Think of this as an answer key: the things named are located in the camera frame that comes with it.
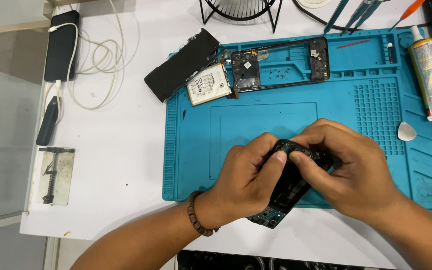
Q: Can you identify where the black phone screen panel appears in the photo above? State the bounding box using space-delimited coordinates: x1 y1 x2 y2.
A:
144 28 222 103

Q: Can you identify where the metal clamp holder plate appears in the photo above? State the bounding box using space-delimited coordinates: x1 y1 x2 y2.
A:
37 147 76 206

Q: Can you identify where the white tape roll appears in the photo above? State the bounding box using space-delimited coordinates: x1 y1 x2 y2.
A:
296 0 332 9

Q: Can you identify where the white phone battery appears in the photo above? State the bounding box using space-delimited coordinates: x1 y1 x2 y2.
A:
186 62 233 107

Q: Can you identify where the glue tube with white cap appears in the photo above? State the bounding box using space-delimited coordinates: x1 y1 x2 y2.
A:
408 25 432 122

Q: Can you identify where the person's left hand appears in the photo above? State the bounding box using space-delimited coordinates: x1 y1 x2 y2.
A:
195 132 288 230

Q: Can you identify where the person's right hand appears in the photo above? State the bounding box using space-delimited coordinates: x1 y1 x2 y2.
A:
289 118 405 226

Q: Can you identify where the black cable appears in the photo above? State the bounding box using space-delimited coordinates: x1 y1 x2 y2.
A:
292 0 431 33

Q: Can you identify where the brown wooden bead bracelet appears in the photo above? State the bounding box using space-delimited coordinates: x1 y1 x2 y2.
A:
187 190 220 237

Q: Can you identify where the thin red stick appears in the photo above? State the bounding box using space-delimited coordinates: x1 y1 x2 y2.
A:
337 39 370 49

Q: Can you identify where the black patterned object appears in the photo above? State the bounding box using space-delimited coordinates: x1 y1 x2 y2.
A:
177 250 400 270

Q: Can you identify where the black smartphone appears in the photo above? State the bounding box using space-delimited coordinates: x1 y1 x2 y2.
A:
44 10 80 82

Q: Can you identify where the blue silicone repair mat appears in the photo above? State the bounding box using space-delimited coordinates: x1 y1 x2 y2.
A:
162 27 432 213

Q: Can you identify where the white charging cable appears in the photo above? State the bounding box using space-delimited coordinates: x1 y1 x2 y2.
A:
48 0 125 110

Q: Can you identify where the black phone mid frame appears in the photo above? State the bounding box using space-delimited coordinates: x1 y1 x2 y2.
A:
231 36 331 93

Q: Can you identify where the black phone body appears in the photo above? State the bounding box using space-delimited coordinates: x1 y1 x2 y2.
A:
247 139 335 229

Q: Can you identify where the teal handled tool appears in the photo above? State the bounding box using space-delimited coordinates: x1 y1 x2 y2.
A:
340 0 374 37
350 0 385 35
323 0 350 35

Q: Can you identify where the orange handled screwdriver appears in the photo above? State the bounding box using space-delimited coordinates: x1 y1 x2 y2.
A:
388 0 426 32

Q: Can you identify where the metal opening pick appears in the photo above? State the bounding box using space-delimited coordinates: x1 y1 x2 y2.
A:
397 121 418 142

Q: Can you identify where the white short cable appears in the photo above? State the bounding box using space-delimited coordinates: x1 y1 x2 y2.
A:
41 79 64 125

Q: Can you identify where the group of tiny screws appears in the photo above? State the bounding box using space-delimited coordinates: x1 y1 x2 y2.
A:
269 67 292 80

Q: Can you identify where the black wire fan stand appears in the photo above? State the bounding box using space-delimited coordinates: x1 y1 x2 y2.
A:
199 0 283 34

